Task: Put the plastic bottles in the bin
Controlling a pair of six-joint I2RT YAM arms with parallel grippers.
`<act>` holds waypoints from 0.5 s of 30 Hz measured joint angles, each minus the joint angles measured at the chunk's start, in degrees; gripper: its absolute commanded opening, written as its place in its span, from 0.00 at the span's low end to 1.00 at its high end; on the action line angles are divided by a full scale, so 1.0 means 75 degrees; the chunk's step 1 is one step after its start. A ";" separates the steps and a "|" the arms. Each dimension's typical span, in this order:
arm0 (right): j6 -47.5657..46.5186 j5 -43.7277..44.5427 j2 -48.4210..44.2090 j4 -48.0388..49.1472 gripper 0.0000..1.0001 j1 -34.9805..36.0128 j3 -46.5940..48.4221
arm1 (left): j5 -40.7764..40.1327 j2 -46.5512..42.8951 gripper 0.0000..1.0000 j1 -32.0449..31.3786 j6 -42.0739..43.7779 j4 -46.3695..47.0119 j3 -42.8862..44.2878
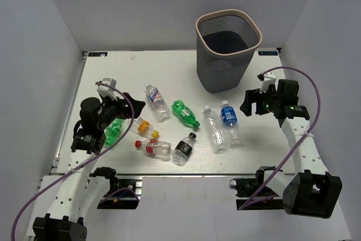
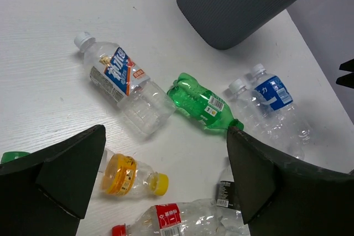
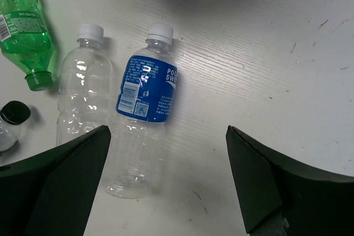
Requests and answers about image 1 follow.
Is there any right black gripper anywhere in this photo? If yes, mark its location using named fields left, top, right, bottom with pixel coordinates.
left=240, top=84, right=281, bottom=116

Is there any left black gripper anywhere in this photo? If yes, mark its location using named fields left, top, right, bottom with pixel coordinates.
left=98, top=93, right=146, bottom=130

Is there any orange label yellow cap bottle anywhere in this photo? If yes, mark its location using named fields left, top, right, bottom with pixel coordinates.
left=131, top=117, right=159, bottom=139

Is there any white blue label bottle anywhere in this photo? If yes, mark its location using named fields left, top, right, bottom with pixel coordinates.
left=145, top=84, right=170, bottom=121

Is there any green bottle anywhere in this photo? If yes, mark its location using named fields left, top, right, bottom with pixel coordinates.
left=171, top=100, right=200, bottom=130
left=104, top=119, right=124, bottom=147

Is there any blue label plastic bottle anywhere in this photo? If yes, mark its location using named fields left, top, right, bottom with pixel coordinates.
left=221, top=100, right=242, bottom=146

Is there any red label red cap bottle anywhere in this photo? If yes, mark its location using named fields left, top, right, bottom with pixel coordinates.
left=135, top=139, right=172, bottom=161

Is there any clear unlabeled plastic bottle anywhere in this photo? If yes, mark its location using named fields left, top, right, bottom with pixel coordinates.
left=202, top=106, right=227, bottom=153

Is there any black label black cap bottle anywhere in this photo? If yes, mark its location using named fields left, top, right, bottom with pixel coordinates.
left=172, top=133, right=197, bottom=165

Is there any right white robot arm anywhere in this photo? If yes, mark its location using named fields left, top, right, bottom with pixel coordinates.
left=240, top=76, right=342, bottom=218

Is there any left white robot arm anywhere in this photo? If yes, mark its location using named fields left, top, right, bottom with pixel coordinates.
left=33, top=93, right=146, bottom=240

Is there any grey mesh waste bin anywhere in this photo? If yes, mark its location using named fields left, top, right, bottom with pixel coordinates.
left=195, top=9, right=262, bottom=93

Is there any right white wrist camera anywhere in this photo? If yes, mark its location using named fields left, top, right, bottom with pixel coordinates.
left=257, top=72, right=276, bottom=94

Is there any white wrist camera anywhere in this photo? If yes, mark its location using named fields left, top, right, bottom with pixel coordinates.
left=96, top=78, right=117, bottom=101
left=257, top=72, right=276, bottom=94

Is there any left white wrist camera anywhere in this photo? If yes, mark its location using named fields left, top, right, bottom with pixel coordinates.
left=96, top=78, right=117, bottom=101

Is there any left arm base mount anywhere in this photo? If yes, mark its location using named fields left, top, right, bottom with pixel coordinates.
left=90, top=167, right=143, bottom=210

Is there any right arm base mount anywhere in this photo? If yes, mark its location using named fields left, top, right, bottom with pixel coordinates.
left=229, top=166, right=283, bottom=211

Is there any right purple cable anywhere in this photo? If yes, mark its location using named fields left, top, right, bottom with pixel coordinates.
left=238, top=66, right=322, bottom=211

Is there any purple cable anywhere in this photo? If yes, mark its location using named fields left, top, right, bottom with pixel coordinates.
left=238, top=66, right=322, bottom=211
left=10, top=82, right=135, bottom=241

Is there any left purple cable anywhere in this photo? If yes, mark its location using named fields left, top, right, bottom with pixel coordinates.
left=10, top=82, right=135, bottom=241

